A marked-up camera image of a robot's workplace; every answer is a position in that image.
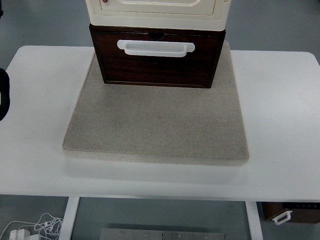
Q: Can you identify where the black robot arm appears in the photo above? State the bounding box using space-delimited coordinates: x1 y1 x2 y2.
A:
0 68 10 121

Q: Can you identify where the white table leg frame left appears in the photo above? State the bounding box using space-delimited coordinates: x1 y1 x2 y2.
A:
58 196 80 240

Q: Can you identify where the brown box with white handle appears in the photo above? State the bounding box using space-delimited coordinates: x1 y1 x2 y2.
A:
261 202 320 225

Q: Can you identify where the cream upper cabinet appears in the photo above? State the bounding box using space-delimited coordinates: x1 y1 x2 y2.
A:
86 0 232 31

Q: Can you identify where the dark wooden cabinet base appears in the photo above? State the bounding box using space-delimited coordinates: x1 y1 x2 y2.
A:
88 23 227 89

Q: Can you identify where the beige fabric pad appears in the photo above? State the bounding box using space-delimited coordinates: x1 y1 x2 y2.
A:
62 41 250 166

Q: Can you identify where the white drawer handle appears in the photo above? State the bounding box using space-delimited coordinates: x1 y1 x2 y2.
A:
117 39 196 58

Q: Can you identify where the white table leg frame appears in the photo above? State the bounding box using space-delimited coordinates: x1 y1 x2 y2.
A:
245 201 263 240
58 196 80 240

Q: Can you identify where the white charger plug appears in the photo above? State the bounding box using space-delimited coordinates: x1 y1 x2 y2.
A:
9 229 31 240

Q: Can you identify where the white charger cable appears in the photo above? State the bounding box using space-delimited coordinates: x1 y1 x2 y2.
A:
0 212 64 240

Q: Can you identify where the white table leg frame right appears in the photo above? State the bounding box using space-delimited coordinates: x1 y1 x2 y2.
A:
245 201 263 240

